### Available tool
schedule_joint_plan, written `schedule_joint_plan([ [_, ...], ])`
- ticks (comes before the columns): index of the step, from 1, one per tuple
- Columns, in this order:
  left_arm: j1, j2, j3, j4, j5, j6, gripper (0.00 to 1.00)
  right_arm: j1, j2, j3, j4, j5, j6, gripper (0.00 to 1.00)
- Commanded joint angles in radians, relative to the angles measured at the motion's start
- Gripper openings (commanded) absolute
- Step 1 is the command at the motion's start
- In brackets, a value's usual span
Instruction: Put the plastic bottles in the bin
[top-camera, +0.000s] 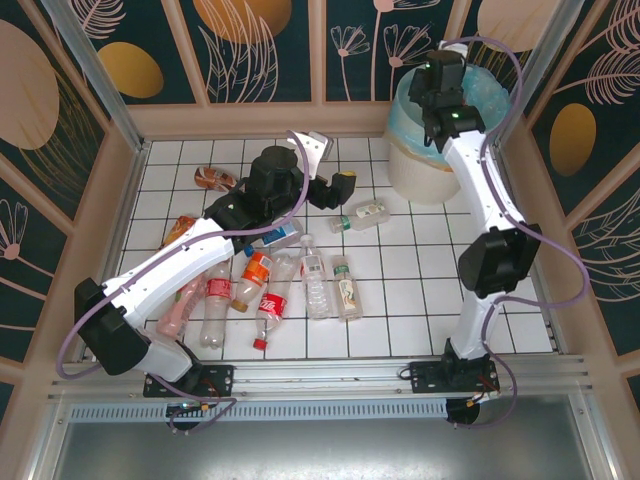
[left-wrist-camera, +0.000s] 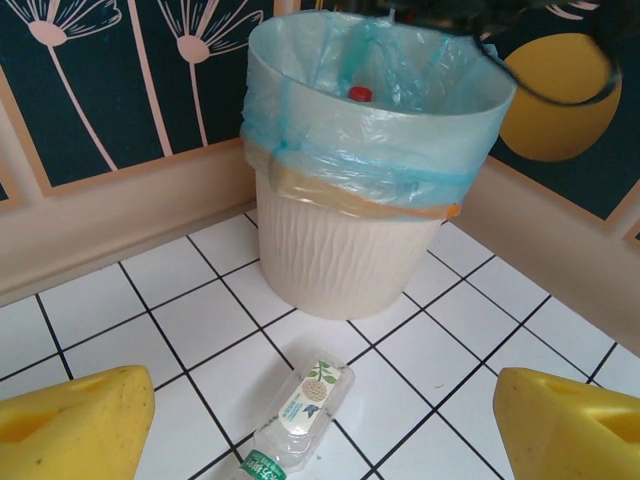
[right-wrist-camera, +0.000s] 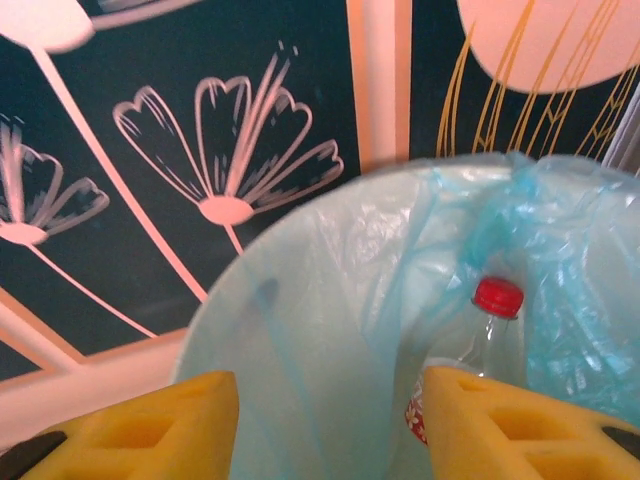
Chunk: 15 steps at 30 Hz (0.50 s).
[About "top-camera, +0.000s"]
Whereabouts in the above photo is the squat clear bottle green cap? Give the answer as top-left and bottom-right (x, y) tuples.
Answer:
(328, 198), (391, 235)

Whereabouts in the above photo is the blue label clear bottle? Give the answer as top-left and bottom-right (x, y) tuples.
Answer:
(243, 218), (305, 257)

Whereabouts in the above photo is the white plastic waste bin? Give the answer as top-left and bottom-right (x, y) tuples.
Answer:
(385, 134), (464, 205)

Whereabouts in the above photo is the orange label bottle brown cap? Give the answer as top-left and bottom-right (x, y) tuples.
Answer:
(229, 249), (276, 314)

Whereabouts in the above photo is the clear water bottle white cap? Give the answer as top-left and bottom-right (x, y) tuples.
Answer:
(298, 233), (334, 321)

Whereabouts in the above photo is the clear bottle floral white label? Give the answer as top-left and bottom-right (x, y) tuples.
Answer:
(330, 254), (364, 324)

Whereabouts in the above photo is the orange juice bottle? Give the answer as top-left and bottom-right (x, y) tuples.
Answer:
(158, 214), (199, 251)

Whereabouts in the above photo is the cola bottle red cap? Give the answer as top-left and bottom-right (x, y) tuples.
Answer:
(252, 253), (301, 350)

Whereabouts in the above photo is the red label clear bottle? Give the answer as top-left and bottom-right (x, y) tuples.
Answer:
(199, 259), (234, 350)

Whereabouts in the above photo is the pink plastic bottle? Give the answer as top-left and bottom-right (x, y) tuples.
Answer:
(155, 272), (209, 339)

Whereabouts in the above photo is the blue plastic bin liner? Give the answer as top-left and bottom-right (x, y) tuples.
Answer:
(388, 64), (514, 169)

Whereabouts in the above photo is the crumpled brown label bottle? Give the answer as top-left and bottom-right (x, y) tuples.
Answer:
(194, 166), (239, 194)

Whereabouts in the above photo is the grey metal sheet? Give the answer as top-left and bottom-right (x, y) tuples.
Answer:
(29, 394), (616, 480)

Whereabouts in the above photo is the aluminium frame post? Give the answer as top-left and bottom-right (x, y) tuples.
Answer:
(40, 0), (147, 151)
(493, 0), (599, 146)

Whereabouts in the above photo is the aluminium side rail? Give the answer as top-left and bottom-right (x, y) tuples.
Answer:
(492, 139), (567, 354)
(79, 141), (151, 362)

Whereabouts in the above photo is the aluminium mounting rail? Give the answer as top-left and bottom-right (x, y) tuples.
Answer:
(49, 353), (596, 401)

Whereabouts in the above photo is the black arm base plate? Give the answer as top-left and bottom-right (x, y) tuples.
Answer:
(408, 359), (501, 396)
(143, 363), (236, 399)

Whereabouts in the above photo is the slotted grey cable duct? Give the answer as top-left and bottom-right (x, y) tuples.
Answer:
(68, 398), (449, 422)

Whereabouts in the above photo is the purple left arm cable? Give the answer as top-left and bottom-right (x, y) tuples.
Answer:
(55, 128), (310, 436)

